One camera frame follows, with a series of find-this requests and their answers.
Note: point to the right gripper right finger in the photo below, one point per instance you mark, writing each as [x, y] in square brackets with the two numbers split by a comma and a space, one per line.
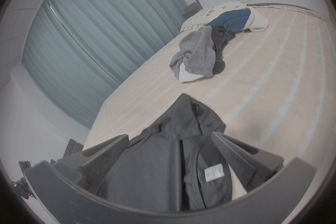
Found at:
[236, 154]

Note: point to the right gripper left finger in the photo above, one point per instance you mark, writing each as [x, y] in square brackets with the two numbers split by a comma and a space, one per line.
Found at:
[105, 154]

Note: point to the black T-shirt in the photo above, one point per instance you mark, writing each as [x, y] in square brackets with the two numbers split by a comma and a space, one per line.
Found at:
[157, 165]

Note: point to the bed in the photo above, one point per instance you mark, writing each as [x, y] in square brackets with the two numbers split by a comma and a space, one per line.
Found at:
[262, 81]

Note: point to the pile of clothes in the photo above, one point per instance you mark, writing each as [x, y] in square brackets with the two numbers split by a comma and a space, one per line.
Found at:
[196, 55]

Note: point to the black chest of drawers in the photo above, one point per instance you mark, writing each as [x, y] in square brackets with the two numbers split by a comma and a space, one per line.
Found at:
[73, 148]

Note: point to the blue-green curtain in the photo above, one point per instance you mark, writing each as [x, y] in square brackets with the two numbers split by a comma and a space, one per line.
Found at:
[118, 7]
[73, 70]

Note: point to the white printed pillow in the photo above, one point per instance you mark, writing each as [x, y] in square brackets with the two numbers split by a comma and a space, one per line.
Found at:
[204, 14]

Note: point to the grey bedside table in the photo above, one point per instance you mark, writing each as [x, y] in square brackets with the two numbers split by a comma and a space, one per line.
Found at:
[191, 9]

